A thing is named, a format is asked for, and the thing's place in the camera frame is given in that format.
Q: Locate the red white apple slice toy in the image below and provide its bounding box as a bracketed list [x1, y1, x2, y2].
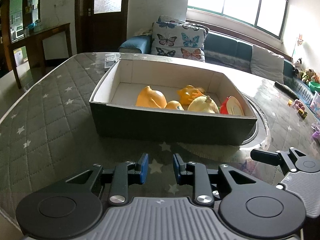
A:
[220, 96, 245, 116]

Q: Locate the yellow plush chick toy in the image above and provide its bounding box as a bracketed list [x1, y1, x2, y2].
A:
[188, 96, 220, 114]

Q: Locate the orange rubber duck toy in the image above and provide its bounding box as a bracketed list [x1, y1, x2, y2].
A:
[136, 86, 184, 111]

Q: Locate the golden yellow duck toy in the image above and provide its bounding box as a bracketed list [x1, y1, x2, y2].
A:
[177, 85, 205, 106]

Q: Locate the round black induction cooktop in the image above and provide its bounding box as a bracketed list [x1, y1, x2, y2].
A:
[240, 95, 271, 151]

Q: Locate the small yellow toy truck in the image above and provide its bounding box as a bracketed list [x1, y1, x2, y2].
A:
[298, 109, 308, 119]

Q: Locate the pink toy figure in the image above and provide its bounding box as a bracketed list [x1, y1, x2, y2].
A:
[293, 99, 305, 111]

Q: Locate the clear plastic storage box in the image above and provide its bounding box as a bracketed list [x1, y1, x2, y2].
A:
[310, 91, 320, 119]

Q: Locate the green plastic bowl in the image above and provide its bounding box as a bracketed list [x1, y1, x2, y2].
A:
[309, 81, 320, 93]

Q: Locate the pile of plush toys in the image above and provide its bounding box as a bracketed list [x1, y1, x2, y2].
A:
[293, 58, 319, 85]

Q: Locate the grey white cushion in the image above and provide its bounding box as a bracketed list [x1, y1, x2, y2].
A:
[250, 44, 284, 84]

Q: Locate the grey cardboard box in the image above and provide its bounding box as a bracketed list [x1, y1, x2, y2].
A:
[89, 59, 258, 146]

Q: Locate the teal sofa bench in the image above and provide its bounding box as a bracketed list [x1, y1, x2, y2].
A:
[119, 32, 314, 105]

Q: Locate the butterfly print cushion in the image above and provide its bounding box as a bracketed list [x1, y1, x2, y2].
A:
[150, 18, 209, 62]

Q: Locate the dark wooden side table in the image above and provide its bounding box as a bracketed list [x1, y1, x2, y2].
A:
[3, 23, 73, 89]

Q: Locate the dark wooden door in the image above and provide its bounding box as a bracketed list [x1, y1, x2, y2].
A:
[75, 0, 129, 53]

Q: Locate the window with green frame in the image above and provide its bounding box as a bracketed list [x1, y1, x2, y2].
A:
[188, 0, 289, 38]

